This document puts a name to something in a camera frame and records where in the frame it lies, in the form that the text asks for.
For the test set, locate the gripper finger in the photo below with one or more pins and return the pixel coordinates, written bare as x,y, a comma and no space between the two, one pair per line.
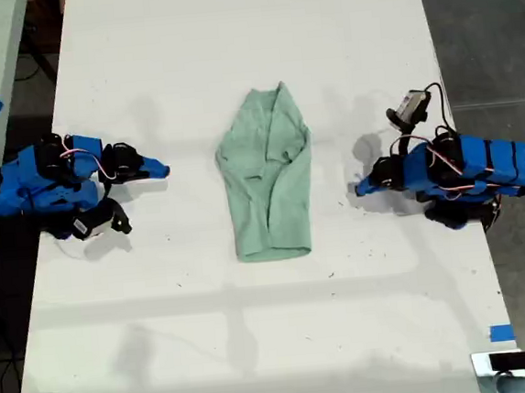
132,177
154,167

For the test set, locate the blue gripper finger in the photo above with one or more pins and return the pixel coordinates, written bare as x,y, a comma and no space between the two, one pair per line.
368,186

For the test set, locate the pale green T-shirt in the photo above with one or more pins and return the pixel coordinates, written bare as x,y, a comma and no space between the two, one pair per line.
266,182

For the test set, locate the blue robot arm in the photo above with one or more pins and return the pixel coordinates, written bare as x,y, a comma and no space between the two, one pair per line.
9,191
485,163

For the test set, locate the short blue tape strip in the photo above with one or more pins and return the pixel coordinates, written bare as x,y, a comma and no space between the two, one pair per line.
502,333

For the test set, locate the small black box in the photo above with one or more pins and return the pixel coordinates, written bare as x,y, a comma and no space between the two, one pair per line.
511,361

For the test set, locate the black camera stalk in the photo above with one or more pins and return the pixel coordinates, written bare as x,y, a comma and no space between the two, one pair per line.
404,140

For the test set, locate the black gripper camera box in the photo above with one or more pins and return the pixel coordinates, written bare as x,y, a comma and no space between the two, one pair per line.
413,105
94,220

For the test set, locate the metal table bracket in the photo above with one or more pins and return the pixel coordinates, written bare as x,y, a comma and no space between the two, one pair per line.
481,368

